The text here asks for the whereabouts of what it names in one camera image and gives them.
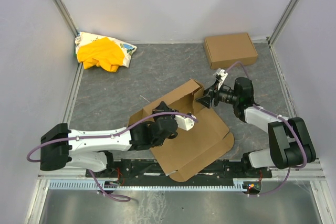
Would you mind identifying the cardboard box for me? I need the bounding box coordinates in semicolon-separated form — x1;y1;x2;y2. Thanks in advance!
204;33;258;69
129;79;235;182

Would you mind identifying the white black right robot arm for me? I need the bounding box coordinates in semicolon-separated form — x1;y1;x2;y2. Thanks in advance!
196;77;316;169

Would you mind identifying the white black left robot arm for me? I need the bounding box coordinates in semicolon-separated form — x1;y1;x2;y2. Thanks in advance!
40;102;185;172

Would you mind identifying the folded closed cardboard box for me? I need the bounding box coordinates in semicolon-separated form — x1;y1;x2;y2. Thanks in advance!
204;33;258;69

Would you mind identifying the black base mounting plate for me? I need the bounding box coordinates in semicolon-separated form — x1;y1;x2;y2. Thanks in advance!
95;159;272;179

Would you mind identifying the yellow cloth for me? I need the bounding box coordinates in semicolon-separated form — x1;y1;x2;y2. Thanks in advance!
77;38;130;72

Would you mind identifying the floral patterned cloth bag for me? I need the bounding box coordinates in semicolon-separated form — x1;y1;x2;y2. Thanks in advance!
75;32;137;62

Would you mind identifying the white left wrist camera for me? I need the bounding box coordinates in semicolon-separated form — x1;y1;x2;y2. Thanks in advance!
175;114;197;131

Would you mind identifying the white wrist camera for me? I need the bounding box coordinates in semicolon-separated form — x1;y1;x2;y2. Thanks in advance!
175;114;197;131
213;68;228;84

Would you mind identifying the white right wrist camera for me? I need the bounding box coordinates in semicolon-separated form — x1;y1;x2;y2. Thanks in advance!
213;68;228;84

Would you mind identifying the aluminium frame rail front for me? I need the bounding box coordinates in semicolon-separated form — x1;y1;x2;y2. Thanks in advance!
38;159;325;180

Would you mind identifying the light blue cable duct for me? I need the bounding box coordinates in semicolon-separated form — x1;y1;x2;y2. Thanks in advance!
48;179;247;192

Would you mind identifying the right aluminium corner post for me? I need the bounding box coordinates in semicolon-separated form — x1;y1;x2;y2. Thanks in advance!
267;0;300;46

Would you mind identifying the aluminium corner post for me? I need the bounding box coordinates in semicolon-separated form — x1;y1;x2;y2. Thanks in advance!
267;0;300;46
52;0;79;37

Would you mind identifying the left aluminium corner post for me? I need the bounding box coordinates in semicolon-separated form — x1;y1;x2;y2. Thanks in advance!
52;0;79;37

